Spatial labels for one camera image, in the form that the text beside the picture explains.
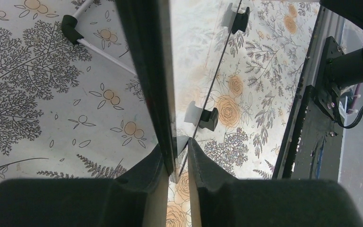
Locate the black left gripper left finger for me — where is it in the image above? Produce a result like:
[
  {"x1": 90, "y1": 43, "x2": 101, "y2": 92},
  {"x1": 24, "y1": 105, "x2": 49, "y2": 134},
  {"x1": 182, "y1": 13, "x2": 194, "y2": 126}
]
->
[{"x1": 0, "y1": 147, "x2": 169, "y2": 227}]

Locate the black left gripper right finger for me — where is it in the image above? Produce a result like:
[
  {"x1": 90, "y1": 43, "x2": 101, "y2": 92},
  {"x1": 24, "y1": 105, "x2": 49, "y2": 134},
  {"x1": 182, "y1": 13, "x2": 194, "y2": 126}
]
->
[{"x1": 188, "y1": 138, "x2": 363, "y2": 227}]

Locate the white whiteboard black frame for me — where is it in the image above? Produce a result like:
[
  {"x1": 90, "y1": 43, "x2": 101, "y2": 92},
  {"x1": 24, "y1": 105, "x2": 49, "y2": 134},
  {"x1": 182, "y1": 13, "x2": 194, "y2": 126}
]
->
[{"x1": 61, "y1": 0, "x2": 251, "y2": 184}]

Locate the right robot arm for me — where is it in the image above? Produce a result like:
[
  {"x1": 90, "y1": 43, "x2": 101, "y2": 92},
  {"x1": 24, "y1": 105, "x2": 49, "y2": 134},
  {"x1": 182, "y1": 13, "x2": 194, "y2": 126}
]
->
[{"x1": 318, "y1": 0, "x2": 363, "y2": 90}]

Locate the floral tablecloth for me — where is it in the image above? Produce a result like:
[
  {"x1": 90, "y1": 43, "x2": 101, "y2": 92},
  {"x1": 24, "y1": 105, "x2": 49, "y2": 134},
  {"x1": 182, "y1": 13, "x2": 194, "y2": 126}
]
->
[{"x1": 0, "y1": 0, "x2": 320, "y2": 227}]

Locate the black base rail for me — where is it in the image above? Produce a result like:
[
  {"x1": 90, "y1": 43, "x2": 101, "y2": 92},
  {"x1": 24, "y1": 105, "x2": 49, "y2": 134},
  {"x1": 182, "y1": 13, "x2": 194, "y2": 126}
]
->
[{"x1": 272, "y1": 7, "x2": 344, "y2": 182}]

